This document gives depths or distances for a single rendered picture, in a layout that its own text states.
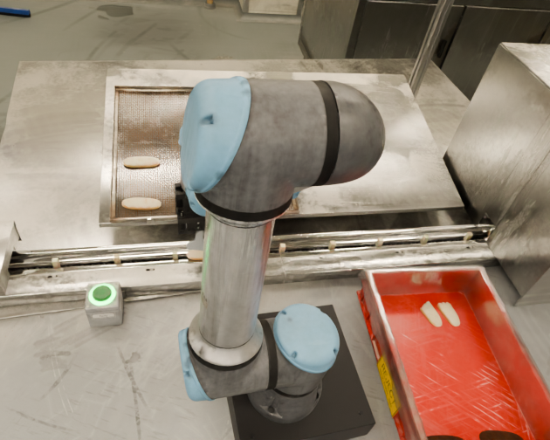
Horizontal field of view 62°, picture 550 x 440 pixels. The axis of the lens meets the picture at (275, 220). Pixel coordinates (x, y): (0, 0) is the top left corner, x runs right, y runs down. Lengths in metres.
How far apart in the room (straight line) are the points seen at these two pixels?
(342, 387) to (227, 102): 0.70
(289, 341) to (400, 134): 1.01
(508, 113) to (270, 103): 1.01
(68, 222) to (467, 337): 1.08
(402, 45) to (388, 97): 1.29
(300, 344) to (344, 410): 0.27
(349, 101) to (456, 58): 2.73
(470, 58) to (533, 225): 2.07
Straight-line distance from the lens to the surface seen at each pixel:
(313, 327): 0.78
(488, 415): 1.19
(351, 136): 0.48
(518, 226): 1.36
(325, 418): 0.97
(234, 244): 0.54
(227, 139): 0.44
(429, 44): 1.96
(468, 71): 3.31
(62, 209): 1.40
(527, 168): 1.33
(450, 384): 1.18
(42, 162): 1.56
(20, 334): 1.17
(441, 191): 1.50
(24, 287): 1.19
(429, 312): 1.25
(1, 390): 1.12
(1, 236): 1.23
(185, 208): 1.04
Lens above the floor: 1.78
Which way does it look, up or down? 46 degrees down
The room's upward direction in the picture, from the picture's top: 10 degrees clockwise
